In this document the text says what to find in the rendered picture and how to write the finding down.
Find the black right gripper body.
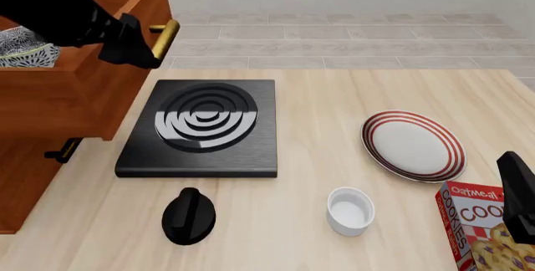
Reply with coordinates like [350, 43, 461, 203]
[502, 213, 535, 246]

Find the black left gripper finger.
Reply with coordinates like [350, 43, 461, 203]
[97, 13, 163, 70]

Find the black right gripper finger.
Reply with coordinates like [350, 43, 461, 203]
[495, 151, 535, 218]

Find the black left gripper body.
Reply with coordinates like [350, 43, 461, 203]
[74, 0, 126, 49]

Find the black white patterned bowl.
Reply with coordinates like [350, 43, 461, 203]
[0, 25, 62, 69]

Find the flat black stove plate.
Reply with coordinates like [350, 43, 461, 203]
[114, 79, 279, 179]

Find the white plate with red rings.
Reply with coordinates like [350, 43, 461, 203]
[359, 109, 468, 185]

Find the wooden cabinet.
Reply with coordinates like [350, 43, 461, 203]
[0, 135, 84, 236]

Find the oatmeal cookies box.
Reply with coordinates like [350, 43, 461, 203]
[435, 180, 535, 271]

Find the open wooden drawer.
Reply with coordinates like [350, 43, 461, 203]
[0, 0, 175, 142]

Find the small white ramekin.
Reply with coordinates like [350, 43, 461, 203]
[326, 186, 376, 238]

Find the round black stove knob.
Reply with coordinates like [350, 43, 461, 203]
[160, 186, 217, 247]

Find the brass drawer handle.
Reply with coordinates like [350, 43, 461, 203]
[43, 136, 84, 164]
[148, 18, 181, 61]

